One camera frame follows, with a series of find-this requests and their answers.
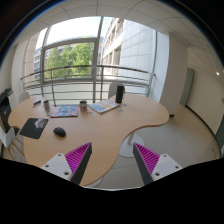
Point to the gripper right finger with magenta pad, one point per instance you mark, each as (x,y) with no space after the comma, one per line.
(153,166)

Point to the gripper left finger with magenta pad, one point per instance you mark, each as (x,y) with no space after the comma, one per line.
(72,165)

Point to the black computer mouse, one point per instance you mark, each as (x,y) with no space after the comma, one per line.
(59,132)

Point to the black mouse pad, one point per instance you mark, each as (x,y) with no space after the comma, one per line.
(33,127)

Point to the wooden curved table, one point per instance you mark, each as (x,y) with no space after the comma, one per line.
(105,132)

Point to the red blue magazine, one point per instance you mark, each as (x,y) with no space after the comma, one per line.
(65,111)

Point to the dark printed mug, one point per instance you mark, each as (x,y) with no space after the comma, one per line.
(83,105)

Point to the black cylindrical speaker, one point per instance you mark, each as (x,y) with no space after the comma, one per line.
(119,94)

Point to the white chair at left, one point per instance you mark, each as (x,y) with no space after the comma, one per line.
(23,96)

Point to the metal balcony railing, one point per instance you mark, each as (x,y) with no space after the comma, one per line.
(70,84)

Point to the white chair behind table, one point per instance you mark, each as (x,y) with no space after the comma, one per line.
(113,88)

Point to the white table pedestal base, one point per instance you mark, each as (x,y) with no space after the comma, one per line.
(126,149)

